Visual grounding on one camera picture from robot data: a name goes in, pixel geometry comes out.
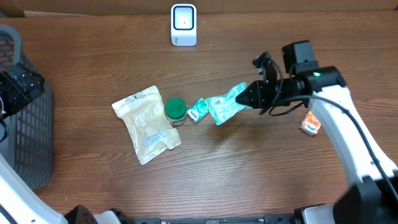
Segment beige nut snack bag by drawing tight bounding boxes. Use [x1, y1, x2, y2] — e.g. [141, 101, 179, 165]
[112, 85, 181, 165]

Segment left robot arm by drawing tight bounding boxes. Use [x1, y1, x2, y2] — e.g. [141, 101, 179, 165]
[1, 63, 132, 224]

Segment orange snack packet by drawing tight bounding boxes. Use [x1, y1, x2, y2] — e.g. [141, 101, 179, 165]
[300, 111, 322, 136]

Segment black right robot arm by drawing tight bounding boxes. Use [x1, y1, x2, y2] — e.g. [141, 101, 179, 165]
[236, 40, 397, 224]

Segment brown cardboard backboard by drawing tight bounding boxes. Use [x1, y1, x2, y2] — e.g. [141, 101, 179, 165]
[1, 0, 397, 17]

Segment white barcode scanner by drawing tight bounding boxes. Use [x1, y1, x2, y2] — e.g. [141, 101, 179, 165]
[170, 3, 198, 47]

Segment grey plastic mesh basket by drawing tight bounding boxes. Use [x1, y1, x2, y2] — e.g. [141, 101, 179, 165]
[1, 24, 54, 189]

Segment green cap white bottle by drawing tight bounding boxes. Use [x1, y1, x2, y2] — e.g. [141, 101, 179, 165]
[165, 98, 187, 126]

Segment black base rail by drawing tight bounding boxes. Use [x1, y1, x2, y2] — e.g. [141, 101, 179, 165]
[131, 214, 297, 224]

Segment small teal tissue pack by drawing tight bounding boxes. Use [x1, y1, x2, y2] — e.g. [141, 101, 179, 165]
[187, 98, 210, 123]

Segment teal wet wipes pack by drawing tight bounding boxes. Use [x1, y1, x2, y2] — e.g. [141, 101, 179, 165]
[205, 82, 251, 126]

